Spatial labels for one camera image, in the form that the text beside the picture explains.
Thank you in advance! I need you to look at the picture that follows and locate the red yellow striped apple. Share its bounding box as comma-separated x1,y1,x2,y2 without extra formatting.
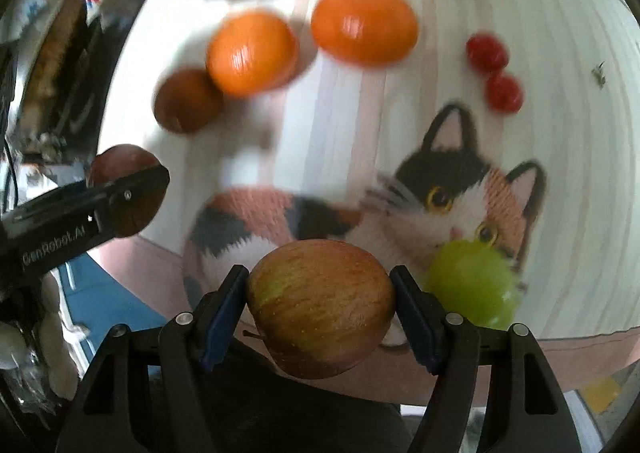
245,239,397,380

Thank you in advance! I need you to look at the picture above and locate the blue cloth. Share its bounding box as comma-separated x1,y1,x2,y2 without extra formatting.
52,250,168,379

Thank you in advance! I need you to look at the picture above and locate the yellow flat object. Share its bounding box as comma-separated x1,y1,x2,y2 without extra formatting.
575,375,623,416

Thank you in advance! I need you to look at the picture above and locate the brown round fruit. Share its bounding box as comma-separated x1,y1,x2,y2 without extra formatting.
153,68,225,134

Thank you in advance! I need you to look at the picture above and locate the green round fruit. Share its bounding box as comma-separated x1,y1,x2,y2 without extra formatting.
424,239,522,331

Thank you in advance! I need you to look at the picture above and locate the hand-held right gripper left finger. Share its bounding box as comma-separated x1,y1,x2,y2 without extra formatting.
55,264,250,453

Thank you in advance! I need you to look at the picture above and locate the dark red apple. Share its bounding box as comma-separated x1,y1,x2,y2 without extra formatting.
88,144,169,239

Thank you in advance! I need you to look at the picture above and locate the red cherry tomato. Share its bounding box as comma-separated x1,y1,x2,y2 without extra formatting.
466,32,510,73
486,72,524,114

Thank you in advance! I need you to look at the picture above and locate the orange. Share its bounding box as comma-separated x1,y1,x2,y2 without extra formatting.
310,0,419,67
205,12,300,98

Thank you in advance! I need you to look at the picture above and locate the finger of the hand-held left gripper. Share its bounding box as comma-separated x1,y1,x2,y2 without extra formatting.
86,166,171,242

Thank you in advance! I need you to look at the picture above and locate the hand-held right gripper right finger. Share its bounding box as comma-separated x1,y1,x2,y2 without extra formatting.
389,264,584,453

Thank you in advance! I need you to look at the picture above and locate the black and brown bag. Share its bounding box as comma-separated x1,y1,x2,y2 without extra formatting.
12,0,131,159

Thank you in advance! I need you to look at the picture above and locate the cat print round mat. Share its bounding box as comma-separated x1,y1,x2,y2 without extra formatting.
95,0,640,406

